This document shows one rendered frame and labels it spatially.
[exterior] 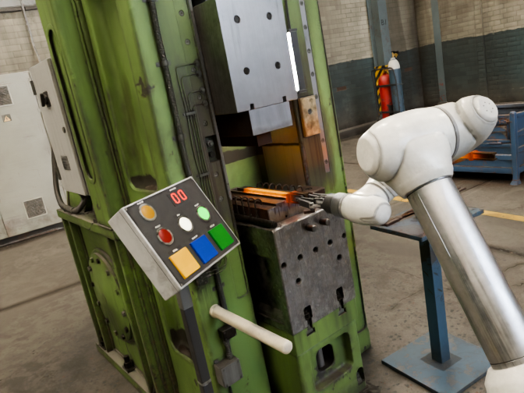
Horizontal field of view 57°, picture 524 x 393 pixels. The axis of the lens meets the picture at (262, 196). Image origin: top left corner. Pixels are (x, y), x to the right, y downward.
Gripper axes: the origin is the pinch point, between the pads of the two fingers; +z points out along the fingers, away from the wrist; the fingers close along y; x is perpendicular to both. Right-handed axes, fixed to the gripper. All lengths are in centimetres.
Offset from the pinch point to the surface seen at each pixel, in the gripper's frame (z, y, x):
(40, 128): 534, 35, 15
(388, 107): 422, 601, -63
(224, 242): -12.4, -43.9, 0.0
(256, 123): 6.4, -9.8, 31.2
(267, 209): 5.9, -12.0, -1.9
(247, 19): 8, -5, 68
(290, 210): 4.9, -1.4, -5.8
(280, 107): 6.6, 2.6, 34.8
